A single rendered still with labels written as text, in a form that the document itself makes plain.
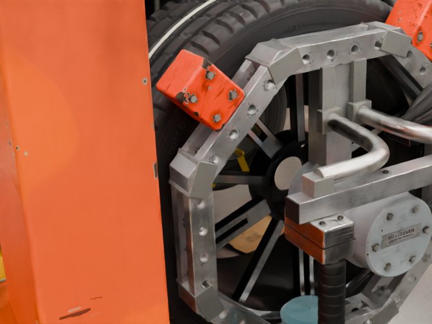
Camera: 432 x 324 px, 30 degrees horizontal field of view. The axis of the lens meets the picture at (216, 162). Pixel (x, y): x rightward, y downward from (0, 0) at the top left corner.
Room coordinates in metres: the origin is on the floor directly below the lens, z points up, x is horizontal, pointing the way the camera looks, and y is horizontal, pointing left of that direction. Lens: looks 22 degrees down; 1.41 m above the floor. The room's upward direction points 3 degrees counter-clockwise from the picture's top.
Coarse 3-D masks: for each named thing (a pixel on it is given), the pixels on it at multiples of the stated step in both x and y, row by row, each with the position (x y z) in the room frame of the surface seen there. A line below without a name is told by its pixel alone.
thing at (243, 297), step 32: (384, 96) 1.41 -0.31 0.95; (256, 128) 1.24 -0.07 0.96; (256, 160) 1.27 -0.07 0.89; (256, 192) 1.25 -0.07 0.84; (224, 224) 1.19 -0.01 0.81; (256, 256) 1.23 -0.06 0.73; (288, 256) 1.41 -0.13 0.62; (224, 288) 1.25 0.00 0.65; (256, 288) 1.30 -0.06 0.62; (288, 288) 1.31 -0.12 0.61
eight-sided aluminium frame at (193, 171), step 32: (320, 32) 1.22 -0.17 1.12; (352, 32) 1.23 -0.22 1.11; (384, 32) 1.21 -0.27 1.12; (256, 64) 1.14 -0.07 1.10; (288, 64) 1.12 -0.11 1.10; (320, 64) 1.15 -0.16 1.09; (384, 64) 1.28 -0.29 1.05; (416, 64) 1.24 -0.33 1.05; (256, 96) 1.10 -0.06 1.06; (416, 96) 1.31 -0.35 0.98; (224, 128) 1.08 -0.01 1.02; (192, 160) 1.07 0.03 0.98; (224, 160) 1.07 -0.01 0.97; (192, 192) 1.04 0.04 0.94; (192, 224) 1.05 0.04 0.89; (192, 256) 1.05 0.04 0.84; (192, 288) 1.05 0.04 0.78; (384, 288) 1.27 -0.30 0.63; (224, 320) 1.07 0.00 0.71; (256, 320) 1.10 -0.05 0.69; (352, 320) 1.19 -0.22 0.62; (384, 320) 1.22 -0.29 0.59
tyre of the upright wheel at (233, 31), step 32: (192, 0) 1.33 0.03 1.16; (224, 0) 1.29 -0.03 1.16; (256, 0) 1.24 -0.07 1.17; (288, 0) 1.23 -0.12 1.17; (320, 0) 1.25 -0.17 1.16; (352, 0) 1.28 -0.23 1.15; (160, 32) 1.28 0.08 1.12; (192, 32) 1.22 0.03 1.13; (224, 32) 1.18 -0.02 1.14; (256, 32) 1.20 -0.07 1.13; (288, 32) 1.23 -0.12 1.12; (160, 64) 1.20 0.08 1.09; (224, 64) 1.17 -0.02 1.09; (160, 96) 1.14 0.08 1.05; (160, 128) 1.12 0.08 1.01; (192, 128) 1.14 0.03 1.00; (160, 160) 1.12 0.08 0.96; (160, 192) 1.11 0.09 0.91; (416, 192) 1.36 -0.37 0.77; (352, 288) 1.30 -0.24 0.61; (192, 320) 1.13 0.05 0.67
